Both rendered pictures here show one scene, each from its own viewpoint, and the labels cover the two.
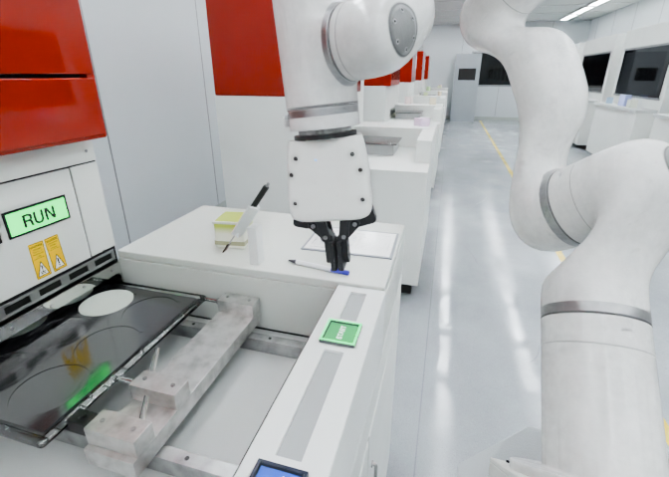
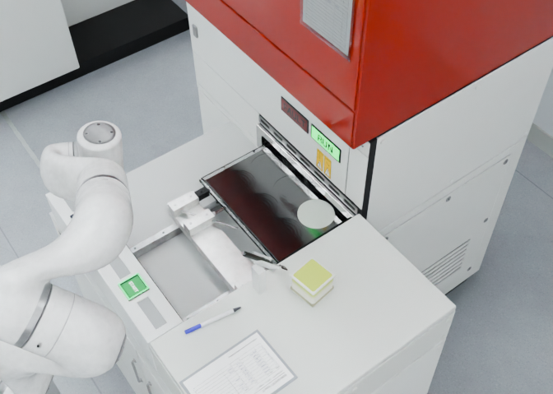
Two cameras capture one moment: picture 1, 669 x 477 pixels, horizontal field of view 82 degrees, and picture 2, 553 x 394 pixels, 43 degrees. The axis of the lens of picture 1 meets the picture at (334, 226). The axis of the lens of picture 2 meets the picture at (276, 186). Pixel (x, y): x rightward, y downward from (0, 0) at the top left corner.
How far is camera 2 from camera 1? 179 cm
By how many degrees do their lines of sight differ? 96
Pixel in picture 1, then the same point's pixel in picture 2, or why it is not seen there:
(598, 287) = not seen: outside the picture
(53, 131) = (320, 115)
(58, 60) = (334, 87)
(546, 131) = not seen: hidden behind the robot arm
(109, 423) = (187, 197)
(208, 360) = (210, 251)
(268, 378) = (193, 293)
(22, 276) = (311, 155)
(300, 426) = not seen: hidden behind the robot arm
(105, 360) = (243, 204)
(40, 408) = (224, 179)
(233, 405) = (188, 268)
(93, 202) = (356, 173)
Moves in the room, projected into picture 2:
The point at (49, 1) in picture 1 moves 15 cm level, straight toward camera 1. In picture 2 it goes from (339, 57) to (267, 53)
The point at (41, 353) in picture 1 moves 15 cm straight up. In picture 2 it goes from (274, 181) to (274, 144)
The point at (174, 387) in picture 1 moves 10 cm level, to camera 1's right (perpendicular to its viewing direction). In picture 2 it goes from (188, 223) to (162, 247)
